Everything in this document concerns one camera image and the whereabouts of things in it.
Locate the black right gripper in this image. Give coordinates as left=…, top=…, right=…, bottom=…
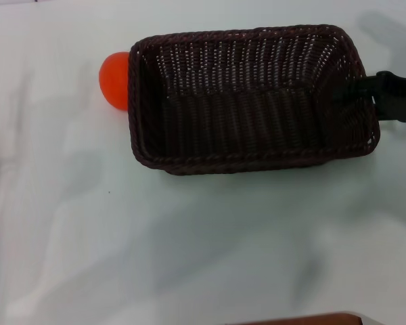
left=331, top=70, right=406, bottom=125

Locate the dark brown woven basket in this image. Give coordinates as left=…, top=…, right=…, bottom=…
left=127, top=23, right=382, bottom=177

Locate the orange toy pear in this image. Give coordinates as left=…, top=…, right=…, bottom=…
left=99, top=51, right=130, bottom=112

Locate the brown wooden board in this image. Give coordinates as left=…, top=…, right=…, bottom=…
left=223, top=312, right=365, bottom=325

